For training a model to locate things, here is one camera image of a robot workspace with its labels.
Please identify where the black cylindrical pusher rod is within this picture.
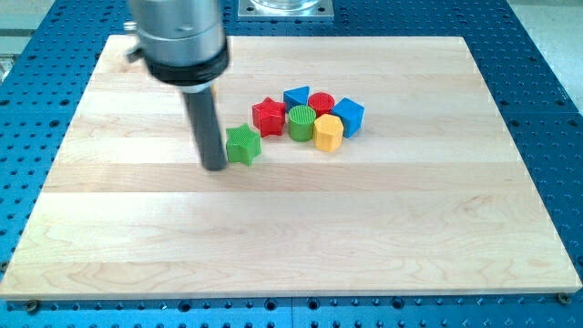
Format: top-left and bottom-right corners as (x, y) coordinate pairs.
(181, 87), (227, 171)

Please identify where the red star block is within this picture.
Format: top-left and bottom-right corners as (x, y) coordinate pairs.
(251, 97), (286, 138)

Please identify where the yellow hexagon block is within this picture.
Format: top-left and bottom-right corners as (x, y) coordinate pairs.
(313, 114), (343, 152)

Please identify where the blue cube block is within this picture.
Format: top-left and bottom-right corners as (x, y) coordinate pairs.
(331, 97), (364, 138)

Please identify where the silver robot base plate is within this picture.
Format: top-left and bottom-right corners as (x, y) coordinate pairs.
(237, 0), (335, 22)

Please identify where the blue triangle block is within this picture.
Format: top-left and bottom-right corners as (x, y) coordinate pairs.
(283, 86), (310, 112)

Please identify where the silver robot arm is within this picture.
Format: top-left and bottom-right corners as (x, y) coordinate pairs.
(124, 0), (230, 171)

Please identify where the green star block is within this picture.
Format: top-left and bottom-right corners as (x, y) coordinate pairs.
(226, 123), (261, 166)

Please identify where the green cylinder block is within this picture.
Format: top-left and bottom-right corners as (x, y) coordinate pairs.
(288, 105), (316, 142)

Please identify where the red cylinder block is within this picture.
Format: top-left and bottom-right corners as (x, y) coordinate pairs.
(308, 92), (335, 118)

